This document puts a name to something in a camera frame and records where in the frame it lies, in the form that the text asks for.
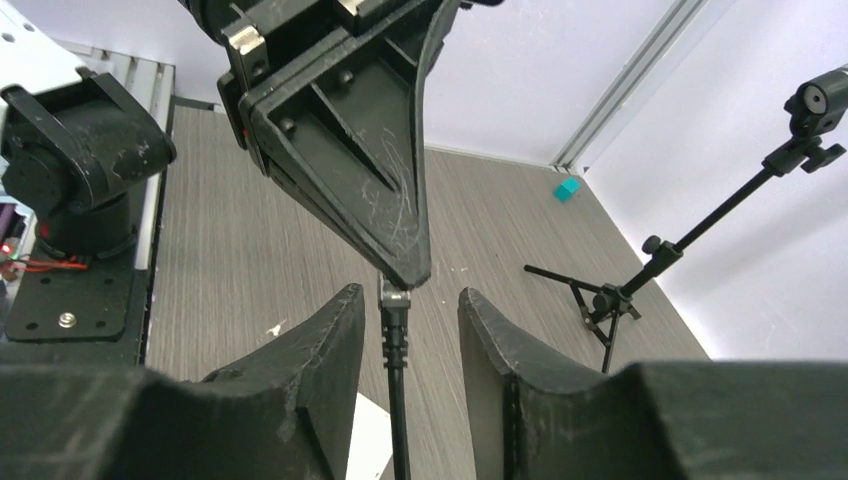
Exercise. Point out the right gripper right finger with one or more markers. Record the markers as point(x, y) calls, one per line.
point(534, 413)

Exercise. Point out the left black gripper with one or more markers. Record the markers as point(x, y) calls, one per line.
point(327, 96)

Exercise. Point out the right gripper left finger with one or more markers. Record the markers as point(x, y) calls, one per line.
point(285, 411)

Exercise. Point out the white network switch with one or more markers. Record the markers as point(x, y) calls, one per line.
point(371, 442)

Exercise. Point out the teal small block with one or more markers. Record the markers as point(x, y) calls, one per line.
point(567, 189)

